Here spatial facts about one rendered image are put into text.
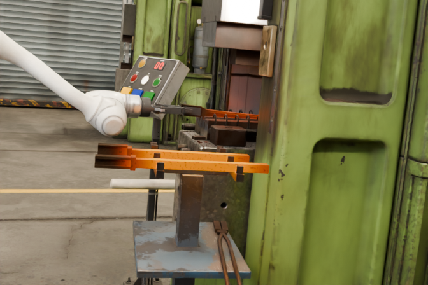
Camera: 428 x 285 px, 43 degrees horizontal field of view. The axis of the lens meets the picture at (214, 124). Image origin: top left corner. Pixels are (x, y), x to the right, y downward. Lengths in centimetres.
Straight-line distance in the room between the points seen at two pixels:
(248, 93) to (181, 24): 454
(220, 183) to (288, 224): 31
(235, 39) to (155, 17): 494
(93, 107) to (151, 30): 513
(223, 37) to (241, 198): 61
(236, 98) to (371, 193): 74
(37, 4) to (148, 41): 341
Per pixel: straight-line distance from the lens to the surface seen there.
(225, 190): 197
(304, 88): 173
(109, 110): 184
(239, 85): 235
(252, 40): 208
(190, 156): 153
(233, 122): 208
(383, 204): 195
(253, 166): 145
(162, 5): 698
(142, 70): 268
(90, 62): 996
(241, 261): 153
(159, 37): 696
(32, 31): 991
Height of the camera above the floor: 126
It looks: 8 degrees down
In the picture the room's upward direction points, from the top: 5 degrees clockwise
